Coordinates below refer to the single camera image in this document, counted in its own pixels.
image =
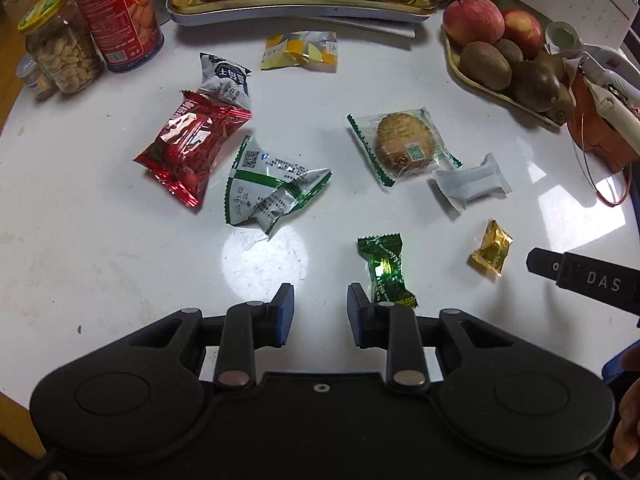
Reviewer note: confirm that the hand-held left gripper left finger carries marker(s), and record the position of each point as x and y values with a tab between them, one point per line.
283	316

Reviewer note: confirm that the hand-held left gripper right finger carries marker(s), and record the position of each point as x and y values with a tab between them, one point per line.
356	317

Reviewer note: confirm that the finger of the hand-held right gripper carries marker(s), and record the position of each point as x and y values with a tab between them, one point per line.
545	264

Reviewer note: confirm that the green candy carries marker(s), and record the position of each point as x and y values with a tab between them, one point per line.
387	265

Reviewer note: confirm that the clear cookie packet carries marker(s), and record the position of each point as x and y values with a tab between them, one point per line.
402	145

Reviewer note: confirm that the person's right hand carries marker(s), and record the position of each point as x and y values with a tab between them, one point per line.
631	420

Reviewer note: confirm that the gold candy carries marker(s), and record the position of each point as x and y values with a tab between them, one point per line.
492	252

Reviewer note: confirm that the small white snack packet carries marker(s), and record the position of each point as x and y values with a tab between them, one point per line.
470	185

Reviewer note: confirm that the green and white snack packet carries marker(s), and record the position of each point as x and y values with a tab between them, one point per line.
265	190

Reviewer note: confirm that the orange holder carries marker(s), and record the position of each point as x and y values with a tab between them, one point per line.
595	132

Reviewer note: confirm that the yellow fruit tray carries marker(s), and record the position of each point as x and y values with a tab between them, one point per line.
520	110

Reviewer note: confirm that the white plastic tool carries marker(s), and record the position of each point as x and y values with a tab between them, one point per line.
610	91

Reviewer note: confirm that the red snack packet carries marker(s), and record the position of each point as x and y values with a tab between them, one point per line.
192	140

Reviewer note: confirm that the white cup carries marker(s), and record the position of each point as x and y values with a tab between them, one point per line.
564	37

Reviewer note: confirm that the small red apple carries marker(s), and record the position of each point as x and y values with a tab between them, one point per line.
524	30

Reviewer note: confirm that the white and blue snack packet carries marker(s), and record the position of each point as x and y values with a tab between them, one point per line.
225	77

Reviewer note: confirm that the large red apple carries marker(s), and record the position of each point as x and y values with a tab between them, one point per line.
472	20

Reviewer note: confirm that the yellow and silver snack packet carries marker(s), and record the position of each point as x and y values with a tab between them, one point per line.
300	50

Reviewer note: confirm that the small glass jar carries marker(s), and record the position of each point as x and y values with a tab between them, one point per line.
35	77

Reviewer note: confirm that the glass peanut jar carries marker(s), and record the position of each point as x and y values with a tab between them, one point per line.
62	47

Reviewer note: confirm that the red biscuit can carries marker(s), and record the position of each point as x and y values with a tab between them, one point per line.
117	10

